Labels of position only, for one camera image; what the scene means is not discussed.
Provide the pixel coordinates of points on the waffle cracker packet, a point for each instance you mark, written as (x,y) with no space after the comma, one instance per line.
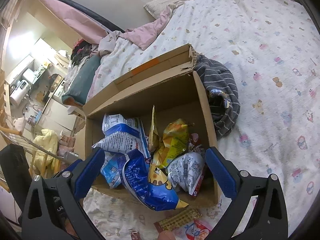
(178,220)

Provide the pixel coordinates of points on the yellow cloth on rack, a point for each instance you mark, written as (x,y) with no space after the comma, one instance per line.
(48,140)

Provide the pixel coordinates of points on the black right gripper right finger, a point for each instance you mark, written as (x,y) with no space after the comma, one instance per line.
(268,219)

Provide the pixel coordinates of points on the silver grey snack bag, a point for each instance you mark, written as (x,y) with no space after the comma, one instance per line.
(187,172)

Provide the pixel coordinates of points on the teal folded blanket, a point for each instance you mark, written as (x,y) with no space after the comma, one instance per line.
(77,92)

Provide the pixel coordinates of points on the golden yellow chip bag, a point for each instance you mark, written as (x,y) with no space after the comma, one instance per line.
(174,142)

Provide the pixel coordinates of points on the brown cardboard box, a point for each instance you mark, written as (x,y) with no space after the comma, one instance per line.
(168,85)

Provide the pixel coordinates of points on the white water heater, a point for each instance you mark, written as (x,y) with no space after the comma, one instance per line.
(19,93)

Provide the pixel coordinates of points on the grey striped garment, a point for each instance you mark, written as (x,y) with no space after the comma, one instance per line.
(222,94)

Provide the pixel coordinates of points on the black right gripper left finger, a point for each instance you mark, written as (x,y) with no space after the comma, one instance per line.
(52,208)

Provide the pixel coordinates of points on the pile of dark clothes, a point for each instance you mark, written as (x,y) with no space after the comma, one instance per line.
(82,49)

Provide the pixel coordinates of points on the beige pillow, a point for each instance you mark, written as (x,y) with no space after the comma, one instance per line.
(155,7)

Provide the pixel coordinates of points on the white blue snack bag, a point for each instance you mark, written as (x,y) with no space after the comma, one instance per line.
(120,137)

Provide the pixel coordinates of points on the blue cartoon snack bag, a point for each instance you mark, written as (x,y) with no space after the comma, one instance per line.
(147,183)

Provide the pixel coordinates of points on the red snack packet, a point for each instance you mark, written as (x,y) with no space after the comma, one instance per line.
(195,144)

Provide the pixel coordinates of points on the pink blanket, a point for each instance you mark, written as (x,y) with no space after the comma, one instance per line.
(142,36)

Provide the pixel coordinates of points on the pink curtain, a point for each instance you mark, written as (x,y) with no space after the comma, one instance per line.
(89,29)

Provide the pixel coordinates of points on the white patterned bed quilt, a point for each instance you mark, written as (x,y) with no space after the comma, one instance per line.
(272,49)

